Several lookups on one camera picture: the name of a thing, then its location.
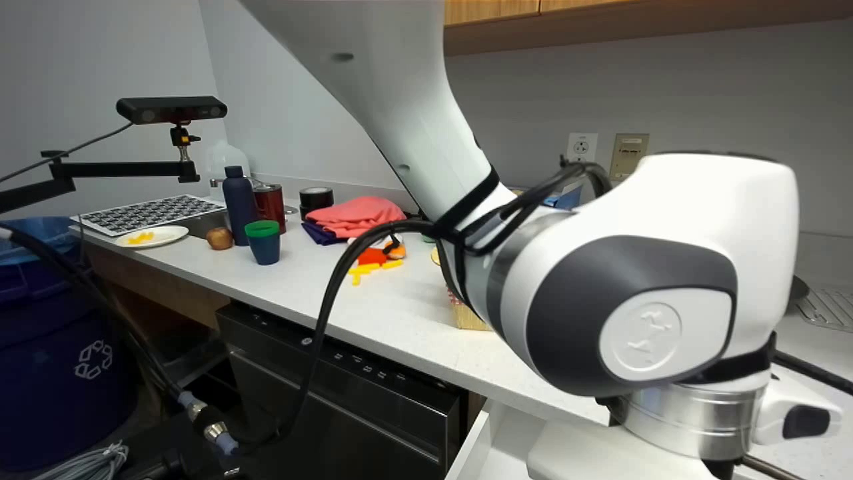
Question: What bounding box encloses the wooden front kitchen drawer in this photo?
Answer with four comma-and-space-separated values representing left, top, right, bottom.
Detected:
443, 400, 624, 480

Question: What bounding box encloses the red toy fries carton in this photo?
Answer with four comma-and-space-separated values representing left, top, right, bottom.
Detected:
353, 245, 392, 268

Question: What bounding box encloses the yellow toy fry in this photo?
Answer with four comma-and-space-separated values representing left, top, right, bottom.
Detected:
347, 261, 387, 288

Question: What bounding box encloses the brown round toy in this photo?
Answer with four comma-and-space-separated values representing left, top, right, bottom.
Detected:
205, 227, 237, 252

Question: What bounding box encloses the pink red cloth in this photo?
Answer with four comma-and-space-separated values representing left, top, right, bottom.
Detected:
304, 193, 409, 243

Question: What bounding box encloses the dark blue cloth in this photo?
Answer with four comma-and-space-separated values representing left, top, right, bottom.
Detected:
297, 217, 347, 248

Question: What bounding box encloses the black tape roll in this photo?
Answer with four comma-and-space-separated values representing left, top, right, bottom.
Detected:
297, 187, 336, 221

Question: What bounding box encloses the red can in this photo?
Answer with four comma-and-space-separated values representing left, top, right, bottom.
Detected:
249, 180, 288, 235

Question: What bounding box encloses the blue cup green lid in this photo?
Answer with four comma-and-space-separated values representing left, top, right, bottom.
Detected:
241, 217, 284, 265

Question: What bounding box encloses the dark blue bottle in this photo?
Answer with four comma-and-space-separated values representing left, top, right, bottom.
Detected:
220, 161, 260, 248

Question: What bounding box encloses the dark steel dishwasher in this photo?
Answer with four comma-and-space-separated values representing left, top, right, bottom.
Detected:
212, 297, 468, 480

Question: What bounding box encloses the white plate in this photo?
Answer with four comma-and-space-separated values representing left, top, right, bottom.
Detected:
111, 224, 191, 251

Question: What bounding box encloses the wooden base cabinet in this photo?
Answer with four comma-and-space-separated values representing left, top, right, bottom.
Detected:
83, 243, 232, 333

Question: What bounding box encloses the dish drying rack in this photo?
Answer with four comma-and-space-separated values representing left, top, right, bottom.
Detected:
67, 192, 228, 240

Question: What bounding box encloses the black round disc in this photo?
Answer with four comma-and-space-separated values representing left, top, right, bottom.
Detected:
782, 271, 813, 315

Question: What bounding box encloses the blue recycling bin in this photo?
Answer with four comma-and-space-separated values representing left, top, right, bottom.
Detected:
0, 215, 140, 473

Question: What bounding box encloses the white wall outlet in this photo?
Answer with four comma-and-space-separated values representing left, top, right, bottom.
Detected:
564, 129, 601, 164

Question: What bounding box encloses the beige wall switch plate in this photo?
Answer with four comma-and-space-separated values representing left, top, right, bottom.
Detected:
608, 129, 653, 183

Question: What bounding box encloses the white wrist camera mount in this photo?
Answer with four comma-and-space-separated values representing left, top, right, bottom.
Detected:
525, 424, 742, 480

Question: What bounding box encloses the black stereo camera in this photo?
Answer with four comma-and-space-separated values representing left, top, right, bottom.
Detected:
113, 93, 228, 128

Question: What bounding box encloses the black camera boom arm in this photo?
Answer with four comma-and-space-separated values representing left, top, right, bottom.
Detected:
0, 121, 201, 215

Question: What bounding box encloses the thin black camera cable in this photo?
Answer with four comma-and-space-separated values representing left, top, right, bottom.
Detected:
0, 119, 136, 187

